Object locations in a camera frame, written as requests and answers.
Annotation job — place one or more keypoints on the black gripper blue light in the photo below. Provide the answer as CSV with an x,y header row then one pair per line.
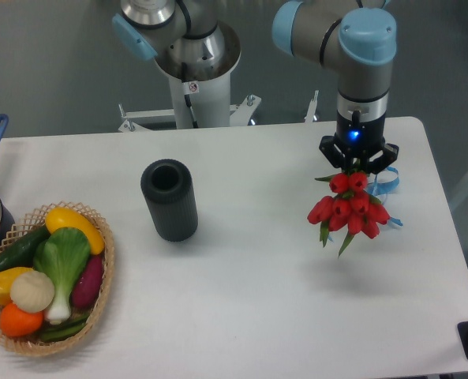
x,y
354,137

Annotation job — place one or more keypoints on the red tulip bouquet blue ribbon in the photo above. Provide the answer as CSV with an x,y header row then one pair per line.
x,y
356,205

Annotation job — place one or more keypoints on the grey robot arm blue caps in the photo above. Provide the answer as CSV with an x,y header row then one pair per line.
x,y
356,39

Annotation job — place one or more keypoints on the dark grey ribbed vase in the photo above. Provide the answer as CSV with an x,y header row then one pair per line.
x,y
167,187

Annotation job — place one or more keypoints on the yellow squash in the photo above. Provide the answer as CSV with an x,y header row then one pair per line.
x,y
61,217

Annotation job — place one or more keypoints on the purple sweet potato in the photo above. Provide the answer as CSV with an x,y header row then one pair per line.
x,y
88,286

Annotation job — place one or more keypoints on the green bok choy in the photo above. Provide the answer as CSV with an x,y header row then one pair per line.
x,y
62,259

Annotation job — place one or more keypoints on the green bean pods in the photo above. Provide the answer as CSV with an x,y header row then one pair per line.
x,y
63,331

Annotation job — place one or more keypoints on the dark green cucumber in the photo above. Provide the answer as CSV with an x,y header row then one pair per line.
x,y
21,252

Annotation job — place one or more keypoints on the cream white garlic bulb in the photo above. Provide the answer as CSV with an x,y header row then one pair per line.
x,y
32,291

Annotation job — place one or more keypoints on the woven wicker basket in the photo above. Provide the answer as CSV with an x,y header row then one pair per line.
x,y
31,345

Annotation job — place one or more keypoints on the orange fruit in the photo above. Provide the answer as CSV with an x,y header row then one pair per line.
x,y
15,322

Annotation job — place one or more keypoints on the yellow bell pepper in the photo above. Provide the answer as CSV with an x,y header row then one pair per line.
x,y
7,278

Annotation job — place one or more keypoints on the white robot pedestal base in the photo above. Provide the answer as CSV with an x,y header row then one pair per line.
x,y
199,78

